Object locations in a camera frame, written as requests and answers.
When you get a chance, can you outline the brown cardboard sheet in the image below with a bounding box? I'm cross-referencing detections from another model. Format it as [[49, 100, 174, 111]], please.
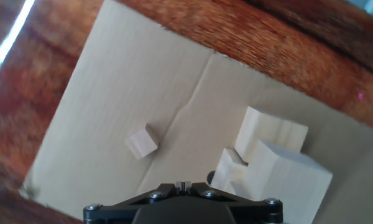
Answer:
[[18, 0, 373, 224]]

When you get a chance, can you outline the medium wooden cube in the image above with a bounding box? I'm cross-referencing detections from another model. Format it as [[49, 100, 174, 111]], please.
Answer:
[[124, 124, 159, 160]]

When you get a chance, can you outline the large wooden cube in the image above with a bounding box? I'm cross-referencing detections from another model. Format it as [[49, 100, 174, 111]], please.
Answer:
[[210, 148, 250, 195], [234, 106, 309, 163], [244, 139, 333, 224]]

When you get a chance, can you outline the reddish wood grain board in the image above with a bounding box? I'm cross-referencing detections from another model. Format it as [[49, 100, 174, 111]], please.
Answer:
[[0, 0, 373, 224]]

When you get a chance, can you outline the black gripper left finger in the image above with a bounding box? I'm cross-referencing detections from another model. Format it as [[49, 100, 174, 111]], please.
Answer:
[[83, 181, 184, 224]]

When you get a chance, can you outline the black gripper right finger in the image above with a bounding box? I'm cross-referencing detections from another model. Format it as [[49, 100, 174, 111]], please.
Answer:
[[183, 181, 284, 224]]

